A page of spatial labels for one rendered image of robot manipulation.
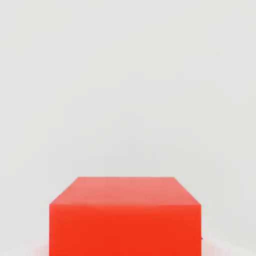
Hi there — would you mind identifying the small red cube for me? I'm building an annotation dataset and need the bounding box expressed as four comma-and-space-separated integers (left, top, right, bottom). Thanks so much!
48, 176, 202, 256

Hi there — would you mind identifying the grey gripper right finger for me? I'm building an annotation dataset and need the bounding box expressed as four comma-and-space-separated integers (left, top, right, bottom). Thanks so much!
200, 236, 223, 256

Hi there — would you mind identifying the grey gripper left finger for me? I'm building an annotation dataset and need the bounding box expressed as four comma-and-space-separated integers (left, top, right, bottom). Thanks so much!
29, 239, 50, 256

